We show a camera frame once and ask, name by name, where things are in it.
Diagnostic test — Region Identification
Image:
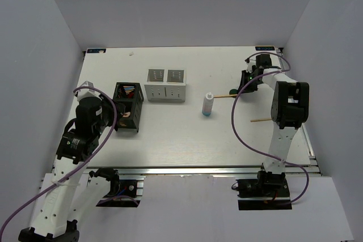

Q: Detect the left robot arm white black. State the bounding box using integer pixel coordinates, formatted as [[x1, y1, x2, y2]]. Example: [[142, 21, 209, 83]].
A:
[[18, 95, 125, 241]]

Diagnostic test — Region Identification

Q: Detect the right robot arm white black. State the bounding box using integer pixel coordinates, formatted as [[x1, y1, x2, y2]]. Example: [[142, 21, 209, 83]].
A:
[[237, 52, 310, 176]]

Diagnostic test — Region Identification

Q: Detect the gold makeup pencil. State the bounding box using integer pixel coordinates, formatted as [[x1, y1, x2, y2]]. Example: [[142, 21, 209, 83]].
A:
[[214, 94, 237, 98], [250, 118, 272, 122]]

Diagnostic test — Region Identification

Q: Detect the black mesh organizer box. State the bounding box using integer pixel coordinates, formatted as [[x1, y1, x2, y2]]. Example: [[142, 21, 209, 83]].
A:
[[113, 82, 144, 132]]

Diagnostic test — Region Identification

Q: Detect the blue label sticker right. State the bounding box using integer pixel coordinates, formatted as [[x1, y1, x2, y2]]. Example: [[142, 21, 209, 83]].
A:
[[255, 46, 275, 51]]

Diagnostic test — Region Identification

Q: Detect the blue label sticker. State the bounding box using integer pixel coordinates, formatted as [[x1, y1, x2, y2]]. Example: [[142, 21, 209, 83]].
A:
[[86, 48, 106, 54], [255, 46, 275, 51]]

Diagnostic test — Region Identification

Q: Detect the white spray bottle teal base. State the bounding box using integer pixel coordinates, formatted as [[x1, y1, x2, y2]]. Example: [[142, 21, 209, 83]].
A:
[[201, 92, 214, 116]]

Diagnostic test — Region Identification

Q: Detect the blue label sticker left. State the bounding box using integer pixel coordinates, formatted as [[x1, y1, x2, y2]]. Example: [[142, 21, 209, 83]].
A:
[[86, 48, 106, 54]]

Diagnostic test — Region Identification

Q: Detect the white slotted organizer box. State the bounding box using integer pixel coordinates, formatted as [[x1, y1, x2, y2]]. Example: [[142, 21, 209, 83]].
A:
[[144, 68, 187, 103]]

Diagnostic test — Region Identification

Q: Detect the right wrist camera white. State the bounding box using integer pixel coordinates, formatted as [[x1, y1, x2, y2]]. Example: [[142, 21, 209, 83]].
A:
[[245, 58, 256, 73]]

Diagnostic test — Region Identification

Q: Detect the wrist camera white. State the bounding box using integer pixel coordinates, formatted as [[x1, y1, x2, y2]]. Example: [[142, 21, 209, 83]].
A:
[[74, 81, 97, 102], [245, 58, 256, 73]]

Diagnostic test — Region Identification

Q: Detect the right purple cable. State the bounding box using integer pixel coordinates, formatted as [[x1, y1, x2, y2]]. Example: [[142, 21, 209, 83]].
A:
[[231, 52, 310, 205]]

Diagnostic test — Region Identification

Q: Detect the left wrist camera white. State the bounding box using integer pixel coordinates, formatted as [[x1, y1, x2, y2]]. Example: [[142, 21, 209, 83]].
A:
[[74, 81, 97, 102]]

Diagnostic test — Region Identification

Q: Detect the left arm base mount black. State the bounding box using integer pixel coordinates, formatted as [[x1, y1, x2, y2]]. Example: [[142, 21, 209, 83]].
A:
[[96, 175, 144, 208]]

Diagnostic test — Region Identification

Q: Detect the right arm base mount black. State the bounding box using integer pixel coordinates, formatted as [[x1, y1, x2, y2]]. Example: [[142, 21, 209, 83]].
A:
[[231, 179, 292, 211]]

